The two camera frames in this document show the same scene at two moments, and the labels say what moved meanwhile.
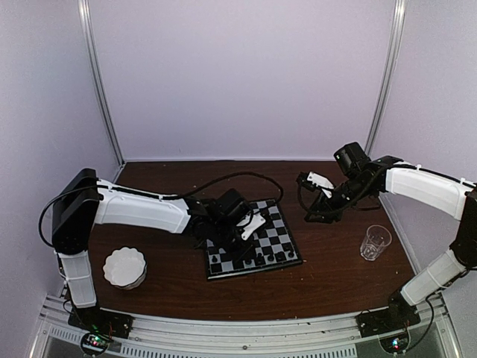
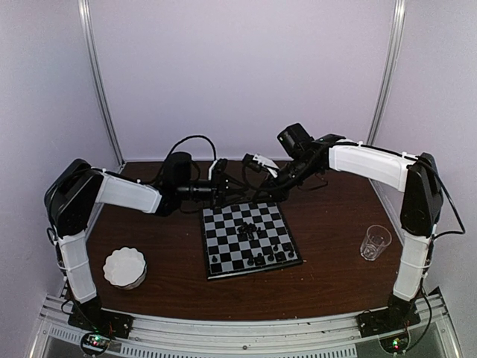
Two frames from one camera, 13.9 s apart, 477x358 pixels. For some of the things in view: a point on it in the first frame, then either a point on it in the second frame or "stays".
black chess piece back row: (259, 259) stays
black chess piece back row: (280, 256) stays
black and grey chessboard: (273, 248) stays
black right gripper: (322, 204) -> (277, 192)
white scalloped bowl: (125, 268) stays
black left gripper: (244, 253) -> (219, 189)
